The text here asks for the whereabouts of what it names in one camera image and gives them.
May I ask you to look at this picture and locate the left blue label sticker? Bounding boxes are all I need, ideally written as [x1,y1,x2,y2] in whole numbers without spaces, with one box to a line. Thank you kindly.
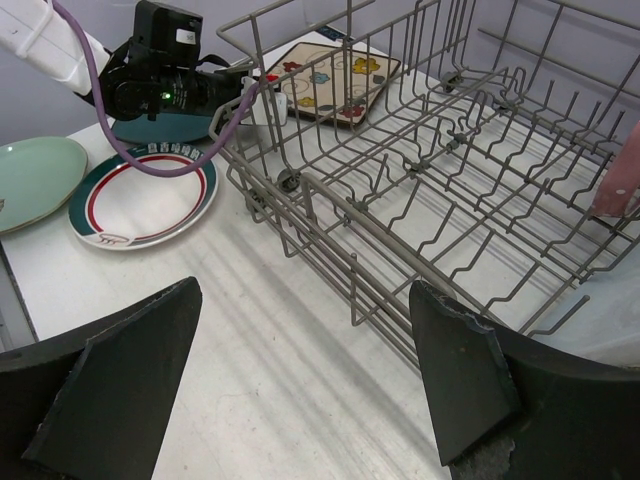
[316,25,347,41]

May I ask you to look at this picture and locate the white oval plate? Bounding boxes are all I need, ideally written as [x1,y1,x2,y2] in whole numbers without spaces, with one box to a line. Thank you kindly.
[527,249,639,368]

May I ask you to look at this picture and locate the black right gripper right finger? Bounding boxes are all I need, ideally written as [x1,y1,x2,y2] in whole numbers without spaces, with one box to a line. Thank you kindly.
[409,280,639,479]

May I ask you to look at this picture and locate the light green round plate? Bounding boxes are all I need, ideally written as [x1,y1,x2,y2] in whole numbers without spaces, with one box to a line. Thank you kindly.
[1,136,89,234]

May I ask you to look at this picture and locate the aluminium table frame rail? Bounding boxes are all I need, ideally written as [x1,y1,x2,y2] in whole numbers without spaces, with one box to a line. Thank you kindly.
[0,247,39,353]

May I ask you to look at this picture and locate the beige square flower plate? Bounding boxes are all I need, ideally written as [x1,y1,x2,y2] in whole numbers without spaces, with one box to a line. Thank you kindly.
[266,42,400,127]

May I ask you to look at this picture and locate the grey wire dish rack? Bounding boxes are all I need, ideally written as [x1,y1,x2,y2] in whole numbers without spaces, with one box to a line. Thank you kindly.
[218,1,639,365]

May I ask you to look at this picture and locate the teal square plate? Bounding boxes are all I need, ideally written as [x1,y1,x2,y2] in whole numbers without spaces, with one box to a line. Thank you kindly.
[111,113,212,145]

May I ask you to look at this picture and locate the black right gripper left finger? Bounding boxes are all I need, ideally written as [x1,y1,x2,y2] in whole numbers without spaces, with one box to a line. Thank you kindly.
[1,277,203,479]

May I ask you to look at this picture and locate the white plate teal red rim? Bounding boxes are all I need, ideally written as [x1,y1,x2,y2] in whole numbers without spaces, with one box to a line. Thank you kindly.
[68,155,219,251]

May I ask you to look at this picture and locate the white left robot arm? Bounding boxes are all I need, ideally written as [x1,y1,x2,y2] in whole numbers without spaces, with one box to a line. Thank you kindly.
[1,1,258,120]

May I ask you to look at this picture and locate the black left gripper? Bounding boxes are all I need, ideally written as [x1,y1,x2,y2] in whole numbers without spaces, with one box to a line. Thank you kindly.
[197,54,257,117]

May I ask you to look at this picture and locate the pink polka dot plate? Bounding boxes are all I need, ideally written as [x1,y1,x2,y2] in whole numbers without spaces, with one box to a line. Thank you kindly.
[590,124,640,218]

